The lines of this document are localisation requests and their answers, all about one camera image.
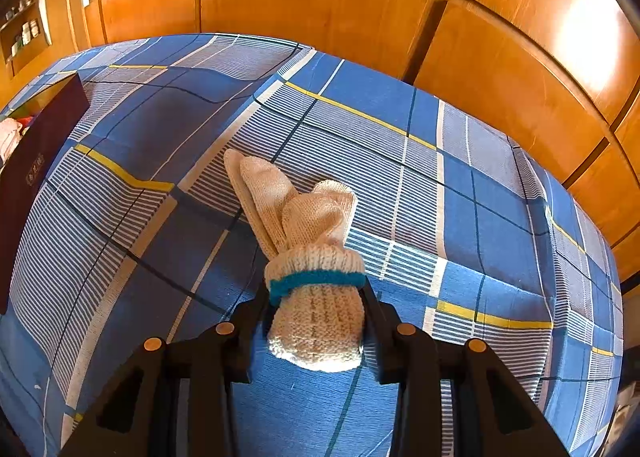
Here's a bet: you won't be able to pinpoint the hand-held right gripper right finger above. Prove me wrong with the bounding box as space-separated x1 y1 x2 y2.
357 278 571 457

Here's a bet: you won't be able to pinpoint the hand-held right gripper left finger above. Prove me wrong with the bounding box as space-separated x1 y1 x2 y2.
60 282 271 457

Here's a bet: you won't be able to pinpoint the white knit gloves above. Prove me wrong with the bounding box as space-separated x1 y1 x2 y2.
223 149 367 372

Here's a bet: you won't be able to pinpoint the black and gold tin box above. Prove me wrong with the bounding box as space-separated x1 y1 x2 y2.
0 73 90 315

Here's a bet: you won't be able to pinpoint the blue plaid bedsheet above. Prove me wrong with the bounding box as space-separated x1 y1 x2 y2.
0 34 626 457

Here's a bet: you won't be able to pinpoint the wooden wall shelf with bottles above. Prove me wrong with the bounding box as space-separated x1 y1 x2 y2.
4 0 42 58

